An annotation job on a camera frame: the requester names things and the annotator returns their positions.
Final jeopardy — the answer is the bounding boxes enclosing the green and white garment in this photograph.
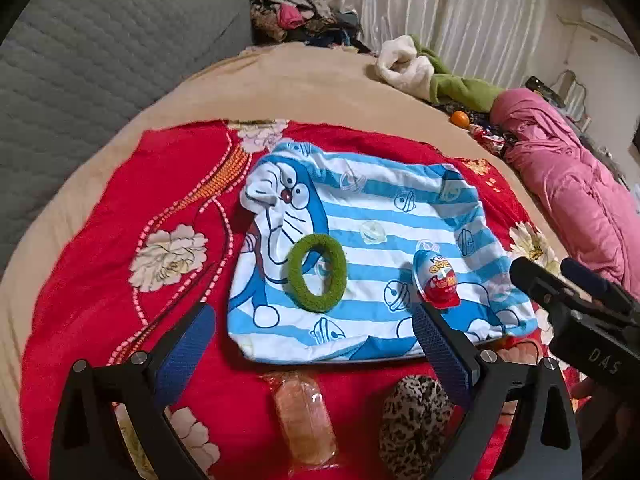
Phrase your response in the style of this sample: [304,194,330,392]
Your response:
[374,35,503,113]

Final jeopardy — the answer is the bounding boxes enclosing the red Kinder egg toy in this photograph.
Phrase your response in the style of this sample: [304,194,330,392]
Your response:
[412,248,460,310]

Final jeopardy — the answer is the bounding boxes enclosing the leopard print scrunchie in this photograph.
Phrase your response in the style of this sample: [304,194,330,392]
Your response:
[378,375,454,479]

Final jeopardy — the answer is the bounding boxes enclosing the orange fruit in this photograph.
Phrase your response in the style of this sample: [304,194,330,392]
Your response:
[449,110,471,129]

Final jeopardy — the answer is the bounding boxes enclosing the white striped curtain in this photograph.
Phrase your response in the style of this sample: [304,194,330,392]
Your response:
[331,0,549,88]

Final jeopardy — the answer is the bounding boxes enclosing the pile of clothes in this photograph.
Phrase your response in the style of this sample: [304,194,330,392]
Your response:
[250,0,372,54]

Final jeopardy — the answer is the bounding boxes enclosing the grey quilted headboard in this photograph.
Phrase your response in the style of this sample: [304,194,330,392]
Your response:
[1,0,252,260]

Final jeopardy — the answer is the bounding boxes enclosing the pink quilted comforter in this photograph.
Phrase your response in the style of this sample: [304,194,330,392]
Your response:
[490,88,639,297]

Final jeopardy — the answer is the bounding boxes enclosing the blue striped cartoon tray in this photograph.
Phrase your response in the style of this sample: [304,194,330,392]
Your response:
[227,140,537,364]

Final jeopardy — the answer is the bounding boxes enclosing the colourful snack wrappers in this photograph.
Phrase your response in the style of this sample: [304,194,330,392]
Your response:
[469,124,518,158]

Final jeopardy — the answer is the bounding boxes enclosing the beige bed sheet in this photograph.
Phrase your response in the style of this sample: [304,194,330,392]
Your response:
[1,44,567,457]

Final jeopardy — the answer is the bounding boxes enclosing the green fuzzy hair scrunchie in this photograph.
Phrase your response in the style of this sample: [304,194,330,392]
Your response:
[288,233,347,313]

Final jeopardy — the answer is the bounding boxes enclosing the white air conditioner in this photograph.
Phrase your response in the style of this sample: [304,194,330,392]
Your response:
[558,6,636,53]

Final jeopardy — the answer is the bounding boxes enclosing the cluttered side desk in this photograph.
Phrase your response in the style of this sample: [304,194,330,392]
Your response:
[524,70,629,191]

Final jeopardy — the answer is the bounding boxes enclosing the small bread package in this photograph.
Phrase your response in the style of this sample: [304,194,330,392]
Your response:
[262,372,338,470]

